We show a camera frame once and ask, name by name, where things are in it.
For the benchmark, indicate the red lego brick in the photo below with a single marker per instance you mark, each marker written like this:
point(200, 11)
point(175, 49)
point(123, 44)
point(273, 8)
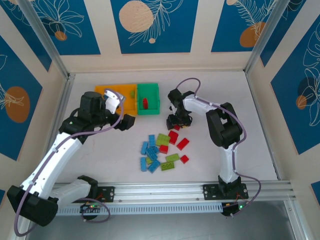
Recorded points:
point(145, 103)
point(173, 137)
point(177, 127)
point(184, 159)
point(164, 149)
point(183, 143)

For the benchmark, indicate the green lego brick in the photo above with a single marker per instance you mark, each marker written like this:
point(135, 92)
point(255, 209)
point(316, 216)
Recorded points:
point(149, 160)
point(167, 166)
point(160, 143)
point(172, 158)
point(132, 94)
point(165, 136)

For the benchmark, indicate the blue lego brick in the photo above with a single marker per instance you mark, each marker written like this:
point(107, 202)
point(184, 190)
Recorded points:
point(143, 164)
point(144, 148)
point(154, 166)
point(151, 140)
point(152, 153)

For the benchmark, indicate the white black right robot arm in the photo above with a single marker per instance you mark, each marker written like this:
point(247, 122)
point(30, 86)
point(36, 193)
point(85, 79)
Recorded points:
point(227, 162)

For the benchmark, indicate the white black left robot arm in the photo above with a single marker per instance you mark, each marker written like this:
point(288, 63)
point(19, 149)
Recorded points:
point(50, 160)

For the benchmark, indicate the orange plastic bin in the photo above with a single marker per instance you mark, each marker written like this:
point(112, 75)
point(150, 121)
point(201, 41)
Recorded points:
point(126, 107)
point(105, 88)

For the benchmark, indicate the green plastic bin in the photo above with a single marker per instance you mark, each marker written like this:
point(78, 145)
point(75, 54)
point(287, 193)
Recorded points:
point(150, 111)

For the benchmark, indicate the black controller board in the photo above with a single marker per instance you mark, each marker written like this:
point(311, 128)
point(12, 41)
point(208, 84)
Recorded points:
point(90, 207)
point(232, 208)

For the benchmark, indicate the aluminium table side rail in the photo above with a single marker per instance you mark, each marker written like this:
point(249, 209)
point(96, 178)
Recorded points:
point(68, 95)
point(264, 125)

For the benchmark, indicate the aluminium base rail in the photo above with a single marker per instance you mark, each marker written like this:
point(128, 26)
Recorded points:
point(162, 191)

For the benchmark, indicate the aluminium frame post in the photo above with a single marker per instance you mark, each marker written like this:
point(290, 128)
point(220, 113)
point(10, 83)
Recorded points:
point(45, 35)
point(267, 32)

